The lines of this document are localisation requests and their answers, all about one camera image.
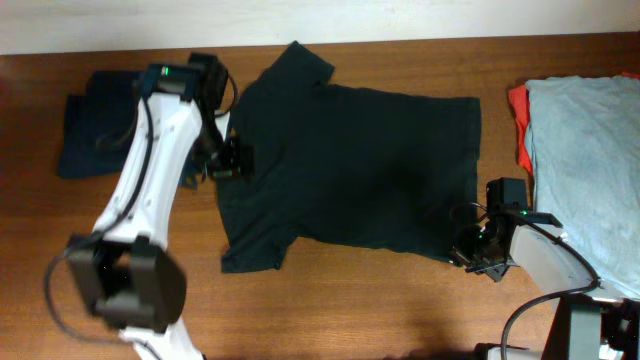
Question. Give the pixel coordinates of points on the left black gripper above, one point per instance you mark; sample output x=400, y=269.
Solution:
x=242, y=161

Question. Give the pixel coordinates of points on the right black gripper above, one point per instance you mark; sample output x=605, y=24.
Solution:
x=460, y=249

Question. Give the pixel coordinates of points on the dark green t-shirt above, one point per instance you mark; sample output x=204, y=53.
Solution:
x=347, y=166

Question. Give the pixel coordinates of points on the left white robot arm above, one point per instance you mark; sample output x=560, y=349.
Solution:
x=122, y=269

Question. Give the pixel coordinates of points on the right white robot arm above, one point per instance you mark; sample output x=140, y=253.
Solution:
x=593, y=318

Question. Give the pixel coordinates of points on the folded navy blue garment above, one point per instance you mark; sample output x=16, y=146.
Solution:
x=99, y=125

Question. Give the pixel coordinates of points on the light blue t-shirt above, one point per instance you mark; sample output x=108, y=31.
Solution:
x=583, y=140

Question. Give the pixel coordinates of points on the red garment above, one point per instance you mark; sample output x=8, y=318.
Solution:
x=519, y=101

